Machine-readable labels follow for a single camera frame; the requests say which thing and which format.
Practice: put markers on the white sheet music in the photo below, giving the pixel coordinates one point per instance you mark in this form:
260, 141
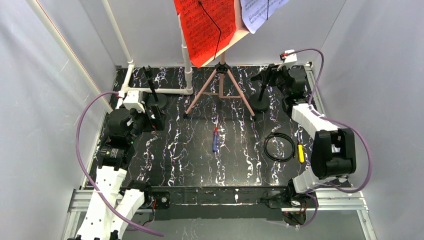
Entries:
255, 13

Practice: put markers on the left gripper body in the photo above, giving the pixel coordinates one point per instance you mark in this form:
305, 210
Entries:
156, 116

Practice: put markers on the red sheet music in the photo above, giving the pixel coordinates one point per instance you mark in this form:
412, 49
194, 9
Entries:
208, 27

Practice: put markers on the pink tripod music stand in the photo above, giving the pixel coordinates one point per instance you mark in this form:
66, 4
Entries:
228, 86

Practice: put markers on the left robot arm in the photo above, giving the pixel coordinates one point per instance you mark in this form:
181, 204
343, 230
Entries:
104, 220

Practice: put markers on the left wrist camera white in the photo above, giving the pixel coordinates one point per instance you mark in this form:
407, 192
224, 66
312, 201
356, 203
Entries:
135, 99

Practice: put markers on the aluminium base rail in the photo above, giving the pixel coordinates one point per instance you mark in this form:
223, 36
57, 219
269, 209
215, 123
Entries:
252, 202

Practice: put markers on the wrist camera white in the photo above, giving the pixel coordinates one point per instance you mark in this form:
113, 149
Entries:
288, 58
135, 99

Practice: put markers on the white PVC pipe frame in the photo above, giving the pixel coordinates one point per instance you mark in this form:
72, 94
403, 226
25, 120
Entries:
120, 33

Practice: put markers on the black microphone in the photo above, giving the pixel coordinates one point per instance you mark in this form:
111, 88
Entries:
259, 77

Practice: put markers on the yellow handled tool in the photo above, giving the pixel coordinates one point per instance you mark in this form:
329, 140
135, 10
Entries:
301, 155

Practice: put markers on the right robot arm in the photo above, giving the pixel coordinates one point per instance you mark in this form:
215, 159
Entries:
333, 151

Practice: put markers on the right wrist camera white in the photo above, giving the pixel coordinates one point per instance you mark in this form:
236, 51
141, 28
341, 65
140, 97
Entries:
288, 58

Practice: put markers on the blue red screwdriver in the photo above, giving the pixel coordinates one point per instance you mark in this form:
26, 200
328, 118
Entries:
215, 137

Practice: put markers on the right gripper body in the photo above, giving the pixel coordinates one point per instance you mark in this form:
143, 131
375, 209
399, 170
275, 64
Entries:
276, 75

